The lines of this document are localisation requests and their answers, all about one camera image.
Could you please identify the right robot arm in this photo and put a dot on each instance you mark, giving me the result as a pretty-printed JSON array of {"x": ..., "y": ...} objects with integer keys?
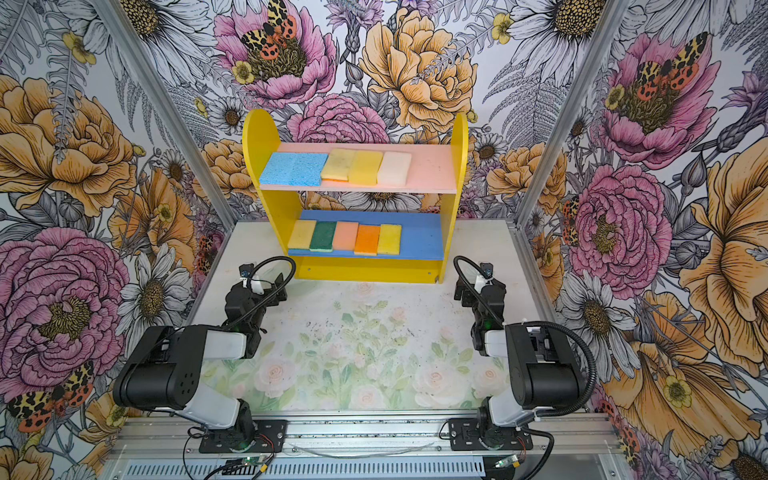
[{"x": 551, "y": 371}]

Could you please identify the orange sponge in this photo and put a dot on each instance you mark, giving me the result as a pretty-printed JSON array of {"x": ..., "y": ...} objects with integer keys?
[{"x": 367, "y": 239}]

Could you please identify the bright yellow sponge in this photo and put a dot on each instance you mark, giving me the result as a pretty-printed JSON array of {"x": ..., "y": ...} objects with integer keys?
[{"x": 389, "y": 242}]

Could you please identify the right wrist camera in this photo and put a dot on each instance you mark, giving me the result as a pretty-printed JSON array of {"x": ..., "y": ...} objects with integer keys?
[{"x": 484, "y": 276}]

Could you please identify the blue cellulose sponge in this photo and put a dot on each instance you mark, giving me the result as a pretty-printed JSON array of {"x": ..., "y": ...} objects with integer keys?
[
  {"x": 306, "y": 170},
  {"x": 280, "y": 169}
]

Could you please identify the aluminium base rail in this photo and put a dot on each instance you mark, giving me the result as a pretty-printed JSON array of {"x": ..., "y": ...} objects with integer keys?
[{"x": 424, "y": 444}]

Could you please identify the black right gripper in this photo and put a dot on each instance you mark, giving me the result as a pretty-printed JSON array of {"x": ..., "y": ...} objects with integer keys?
[{"x": 468, "y": 292}]

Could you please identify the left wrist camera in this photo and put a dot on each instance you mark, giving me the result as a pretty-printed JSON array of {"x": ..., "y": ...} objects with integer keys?
[{"x": 249, "y": 278}]

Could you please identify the yellow shelf with coloured boards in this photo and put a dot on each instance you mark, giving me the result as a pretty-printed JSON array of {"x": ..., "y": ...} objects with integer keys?
[{"x": 437, "y": 169}]

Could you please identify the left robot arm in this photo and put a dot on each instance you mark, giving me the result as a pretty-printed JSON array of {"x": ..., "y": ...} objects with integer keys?
[{"x": 163, "y": 372}]

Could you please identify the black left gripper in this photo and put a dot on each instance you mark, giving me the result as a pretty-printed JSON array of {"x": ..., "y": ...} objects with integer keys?
[{"x": 282, "y": 296}]

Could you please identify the pale pink sponge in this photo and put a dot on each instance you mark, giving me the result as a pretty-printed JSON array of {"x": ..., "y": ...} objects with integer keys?
[{"x": 394, "y": 169}]

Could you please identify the dark green scouring pad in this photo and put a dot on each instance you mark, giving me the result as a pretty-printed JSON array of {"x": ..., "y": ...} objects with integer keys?
[{"x": 323, "y": 237}]

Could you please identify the aluminium frame post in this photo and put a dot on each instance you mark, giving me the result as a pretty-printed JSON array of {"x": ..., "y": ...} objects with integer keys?
[
  {"x": 606, "y": 30},
  {"x": 118, "y": 24}
]

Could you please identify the peach pink sponge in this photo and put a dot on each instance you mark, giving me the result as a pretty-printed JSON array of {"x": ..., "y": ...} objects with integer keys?
[{"x": 345, "y": 236}]

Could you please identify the yellow sponge with green back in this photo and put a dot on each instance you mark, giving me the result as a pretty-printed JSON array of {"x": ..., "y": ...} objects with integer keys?
[{"x": 301, "y": 235}]

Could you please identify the aluminium frame post right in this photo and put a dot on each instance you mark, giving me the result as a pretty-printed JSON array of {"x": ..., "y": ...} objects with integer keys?
[{"x": 606, "y": 30}]

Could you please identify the aluminium frame post left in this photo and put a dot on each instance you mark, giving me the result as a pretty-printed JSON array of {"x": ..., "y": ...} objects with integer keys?
[{"x": 118, "y": 24}]

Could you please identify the dull yellow sponge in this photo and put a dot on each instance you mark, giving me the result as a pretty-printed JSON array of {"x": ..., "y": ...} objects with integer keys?
[{"x": 338, "y": 165}]

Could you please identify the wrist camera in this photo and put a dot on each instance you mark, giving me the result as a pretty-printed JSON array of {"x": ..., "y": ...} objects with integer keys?
[
  {"x": 484, "y": 276},
  {"x": 249, "y": 278}
]

